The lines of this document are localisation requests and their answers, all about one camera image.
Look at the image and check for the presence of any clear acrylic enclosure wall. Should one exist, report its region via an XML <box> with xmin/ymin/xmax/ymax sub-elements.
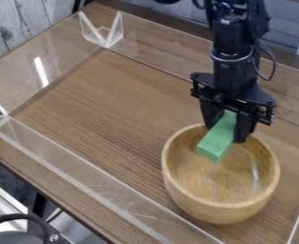
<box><xmin>0</xmin><ymin>6</ymin><xmax>299</xmax><ymax>244</ymax></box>

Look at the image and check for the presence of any clear acrylic corner bracket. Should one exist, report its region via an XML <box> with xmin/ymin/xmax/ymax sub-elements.
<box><xmin>78</xmin><ymin>11</ymin><xmax>122</xmax><ymax>49</ymax></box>

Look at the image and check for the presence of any black metal bracket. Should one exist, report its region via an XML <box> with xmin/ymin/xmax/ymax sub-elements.
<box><xmin>26</xmin><ymin>214</ymin><xmax>73</xmax><ymax>244</ymax></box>

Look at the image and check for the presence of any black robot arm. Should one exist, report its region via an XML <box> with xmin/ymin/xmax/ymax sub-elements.
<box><xmin>190</xmin><ymin>0</ymin><xmax>277</xmax><ymax>143</ymax></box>

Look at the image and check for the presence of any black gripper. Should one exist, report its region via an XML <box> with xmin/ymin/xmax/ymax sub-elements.
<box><xmin>190</xmin><ymin>47</ymin><xmax>277</xmax><ymax>143</ymax></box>

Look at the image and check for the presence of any green rectangular block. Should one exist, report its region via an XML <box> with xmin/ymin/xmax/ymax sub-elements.
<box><xmin>197</xmin><ymin>112</ymin><xmax>235</xmax><ymax>162</ymax></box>

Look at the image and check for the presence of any brown wooden bowl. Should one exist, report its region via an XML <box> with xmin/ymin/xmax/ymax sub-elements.
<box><xmin>161</xmin><ymin>124</ymin><xmax>281</xmax><ymax>225</ymax></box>

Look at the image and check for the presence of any black cable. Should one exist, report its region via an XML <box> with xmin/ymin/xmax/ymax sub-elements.
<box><xmin>0</xmin><ymin>213</ymin><xmax>47</xmax><ymax>244</ymax></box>

